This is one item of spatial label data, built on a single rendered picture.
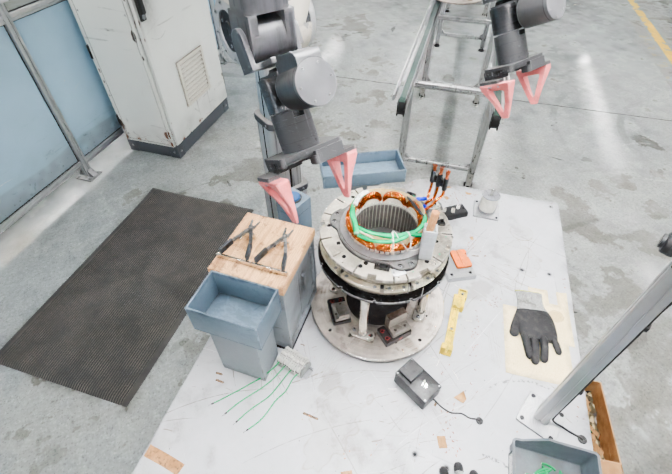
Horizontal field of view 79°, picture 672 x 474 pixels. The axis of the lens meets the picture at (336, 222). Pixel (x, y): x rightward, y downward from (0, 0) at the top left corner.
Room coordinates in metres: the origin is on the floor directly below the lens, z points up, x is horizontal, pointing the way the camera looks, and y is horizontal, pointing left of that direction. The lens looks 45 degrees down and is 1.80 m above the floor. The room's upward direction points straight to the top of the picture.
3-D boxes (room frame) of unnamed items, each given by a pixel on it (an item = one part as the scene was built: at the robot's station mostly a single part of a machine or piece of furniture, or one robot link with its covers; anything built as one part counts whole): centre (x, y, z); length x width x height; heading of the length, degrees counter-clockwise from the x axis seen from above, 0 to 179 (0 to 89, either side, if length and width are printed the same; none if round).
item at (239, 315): (0.50, 0.22, 0.92); 0.17 x 0.11 x 0.28; 71
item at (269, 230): (0.65, 0.17, 1.05); 0.20 x 0.19 x 0.02; 161
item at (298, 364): (0.49, 0.11, 0.80); 0.10 x 0.05 x 0.04; 58
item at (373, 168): (0.99, -0.08, 0.92); 0.25 x 0.11 x 0.28; 98
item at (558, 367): (0.59, -0.57, 0.78); 0.31 x 0.19 x 0.01; 164
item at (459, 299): (0.62, -0.34, 0.80); 0.22 x 0.04 x 0.03; 157
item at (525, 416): (0.36, -0.49, 0.78); 0.09 x 0.09 x 0.01; 49
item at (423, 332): (0.69, -0.12, 0.80); 0.39 x 0.39 x 0.01
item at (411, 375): (0.43, -0.20, 0.81); 0.10 x 0.06 x 0.06; 41
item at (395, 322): (0.58, -0.17, 0.85); 0.06 x 0.04 x 0.05; 118
